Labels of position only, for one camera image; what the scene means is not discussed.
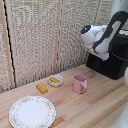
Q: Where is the white rounded robot base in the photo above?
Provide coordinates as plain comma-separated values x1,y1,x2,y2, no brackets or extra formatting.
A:
112,109,128,128

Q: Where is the small white bowl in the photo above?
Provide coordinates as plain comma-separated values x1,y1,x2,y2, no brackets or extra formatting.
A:
48,74,65,88

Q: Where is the black air fryer drawer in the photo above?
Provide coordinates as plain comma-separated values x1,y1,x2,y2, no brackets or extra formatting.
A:
86,53,116,79

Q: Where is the pink mug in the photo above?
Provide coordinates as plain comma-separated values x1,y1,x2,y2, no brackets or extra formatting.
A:
72,74,89,94

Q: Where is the yellow food piece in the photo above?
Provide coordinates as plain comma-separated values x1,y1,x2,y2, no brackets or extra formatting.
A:
49,77,62,84

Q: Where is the yellow butter block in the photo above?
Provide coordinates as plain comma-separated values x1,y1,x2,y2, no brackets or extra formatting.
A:
35,83,49,95

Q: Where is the white floral rim plate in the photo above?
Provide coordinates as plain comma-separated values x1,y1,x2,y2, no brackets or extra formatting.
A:
8,95,57,128

